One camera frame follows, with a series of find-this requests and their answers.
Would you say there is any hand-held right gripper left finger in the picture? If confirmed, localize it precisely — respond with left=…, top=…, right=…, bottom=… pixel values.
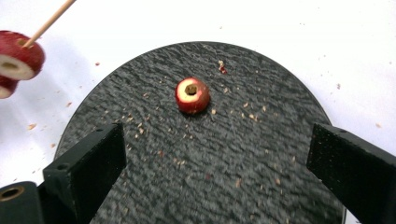
left=42, top=122, right=127, bottom=224

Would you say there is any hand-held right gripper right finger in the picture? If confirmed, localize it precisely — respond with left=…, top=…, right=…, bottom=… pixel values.
left=306, top=122, right=396, bottom=224

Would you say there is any round black speckled plate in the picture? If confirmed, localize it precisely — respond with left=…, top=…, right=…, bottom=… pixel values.
left=54, top=41, right=347, bottom=224

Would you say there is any red cored hawthorn fruit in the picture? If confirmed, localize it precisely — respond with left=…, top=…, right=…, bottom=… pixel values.
left=174, top=77, right=211, bottom=115
left=0, top=30, right=47, bottom=81
left=0, top=75, right=20, bottom=100

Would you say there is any thin wooden skewer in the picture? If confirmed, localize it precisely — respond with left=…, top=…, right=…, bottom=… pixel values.
left=22, top=0, right=77, bottom=49

